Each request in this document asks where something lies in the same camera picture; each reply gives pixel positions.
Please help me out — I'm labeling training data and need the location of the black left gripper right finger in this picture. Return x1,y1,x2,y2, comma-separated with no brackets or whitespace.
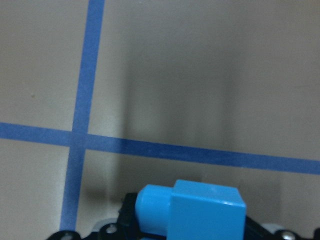
243,216,320,240

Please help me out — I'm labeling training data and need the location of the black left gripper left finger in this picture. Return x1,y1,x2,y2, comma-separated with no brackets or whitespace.
49,192,166,240

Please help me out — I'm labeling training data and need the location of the blue toy block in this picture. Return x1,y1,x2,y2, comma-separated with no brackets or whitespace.
135,179,247,240

